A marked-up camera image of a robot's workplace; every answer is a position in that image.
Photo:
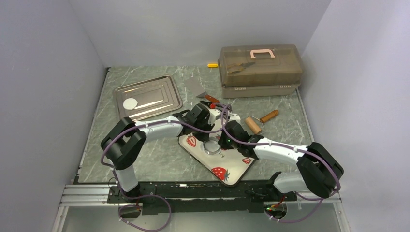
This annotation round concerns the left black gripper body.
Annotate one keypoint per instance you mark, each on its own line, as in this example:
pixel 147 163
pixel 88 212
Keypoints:
pixel 204 125

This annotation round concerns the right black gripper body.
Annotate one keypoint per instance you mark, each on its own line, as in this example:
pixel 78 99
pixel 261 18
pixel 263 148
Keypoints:
pixel 226 143

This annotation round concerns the spatula with wooden handle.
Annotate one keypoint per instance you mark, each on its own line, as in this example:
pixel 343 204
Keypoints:
pixel 208 97

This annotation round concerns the strawberry pattern white tray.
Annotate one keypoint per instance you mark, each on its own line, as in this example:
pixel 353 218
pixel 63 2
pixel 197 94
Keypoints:
pixel 229 166

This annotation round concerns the wooden rolling pin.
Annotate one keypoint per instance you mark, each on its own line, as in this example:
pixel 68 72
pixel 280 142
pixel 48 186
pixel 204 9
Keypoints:
pixel 256 125

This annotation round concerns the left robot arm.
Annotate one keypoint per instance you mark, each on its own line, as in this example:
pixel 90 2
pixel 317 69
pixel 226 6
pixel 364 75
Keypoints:
pixel 122 145

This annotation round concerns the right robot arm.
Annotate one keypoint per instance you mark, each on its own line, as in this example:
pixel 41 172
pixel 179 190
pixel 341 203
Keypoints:
pixel 317 170

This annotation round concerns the flat round dough wrapper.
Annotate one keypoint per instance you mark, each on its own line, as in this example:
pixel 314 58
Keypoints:
pixel 130 104

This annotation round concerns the steel baking tray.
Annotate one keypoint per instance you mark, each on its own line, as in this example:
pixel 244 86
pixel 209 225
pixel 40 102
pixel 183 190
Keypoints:
pixel 155 96

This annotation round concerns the yellow small object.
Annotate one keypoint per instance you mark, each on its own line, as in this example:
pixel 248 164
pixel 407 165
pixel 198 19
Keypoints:
pixel 212 65

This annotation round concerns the brown translucent tool box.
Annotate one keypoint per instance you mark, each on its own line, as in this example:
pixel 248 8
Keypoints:
pixel 259 70

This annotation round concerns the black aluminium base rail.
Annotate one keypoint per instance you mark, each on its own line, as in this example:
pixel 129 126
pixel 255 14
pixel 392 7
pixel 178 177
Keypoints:
pixel 183 197

